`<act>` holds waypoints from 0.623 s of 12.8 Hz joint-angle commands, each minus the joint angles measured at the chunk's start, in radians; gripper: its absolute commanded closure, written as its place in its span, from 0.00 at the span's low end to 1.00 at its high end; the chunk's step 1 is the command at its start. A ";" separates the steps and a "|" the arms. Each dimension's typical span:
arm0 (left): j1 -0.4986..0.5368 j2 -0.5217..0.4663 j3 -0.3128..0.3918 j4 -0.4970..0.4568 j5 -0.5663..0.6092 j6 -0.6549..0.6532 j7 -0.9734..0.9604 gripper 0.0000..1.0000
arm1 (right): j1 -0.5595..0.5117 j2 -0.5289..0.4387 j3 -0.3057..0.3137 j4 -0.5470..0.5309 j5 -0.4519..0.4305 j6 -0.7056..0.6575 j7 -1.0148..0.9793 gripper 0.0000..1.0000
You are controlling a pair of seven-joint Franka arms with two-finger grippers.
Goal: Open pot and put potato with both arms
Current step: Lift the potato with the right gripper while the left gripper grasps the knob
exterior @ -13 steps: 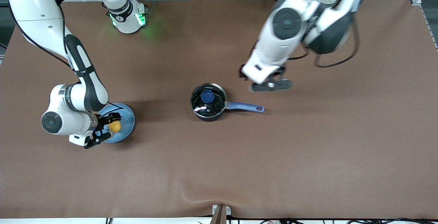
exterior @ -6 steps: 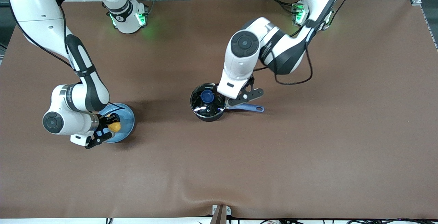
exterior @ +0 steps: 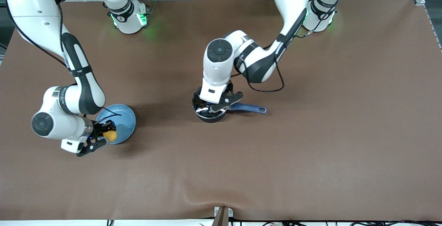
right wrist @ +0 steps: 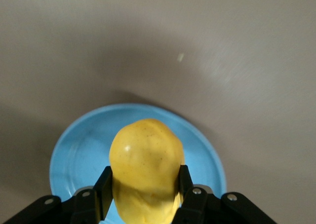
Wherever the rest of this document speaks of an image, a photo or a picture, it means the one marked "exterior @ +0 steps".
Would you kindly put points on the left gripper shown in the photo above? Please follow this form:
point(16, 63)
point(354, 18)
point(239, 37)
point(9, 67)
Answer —
point(196, 100)

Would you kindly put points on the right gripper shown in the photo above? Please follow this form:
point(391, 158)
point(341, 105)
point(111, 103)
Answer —
point(99, 128)

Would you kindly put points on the yellow potato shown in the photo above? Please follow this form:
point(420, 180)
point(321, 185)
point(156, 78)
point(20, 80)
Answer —
point(111, 136)

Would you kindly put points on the glass lid blue knob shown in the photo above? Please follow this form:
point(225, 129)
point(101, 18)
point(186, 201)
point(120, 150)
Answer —
point(202, 108)

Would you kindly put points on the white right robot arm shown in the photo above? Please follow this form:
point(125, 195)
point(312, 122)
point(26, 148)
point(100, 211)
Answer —
point(34, 12)

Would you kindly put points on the blue round plate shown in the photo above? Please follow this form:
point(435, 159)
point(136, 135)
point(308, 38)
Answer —
point(126, 126)

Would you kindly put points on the black right camera mount bar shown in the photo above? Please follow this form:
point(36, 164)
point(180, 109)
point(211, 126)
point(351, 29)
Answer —
point(91, 147)

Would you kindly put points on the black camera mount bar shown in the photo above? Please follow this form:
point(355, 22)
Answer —
point(91, 147)
point(234, 98)

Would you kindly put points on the black left camera mount bar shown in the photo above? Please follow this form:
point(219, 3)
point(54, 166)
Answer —
point(234, 98)

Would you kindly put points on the metal table corner bracket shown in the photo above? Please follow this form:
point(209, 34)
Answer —
point(419, 0)

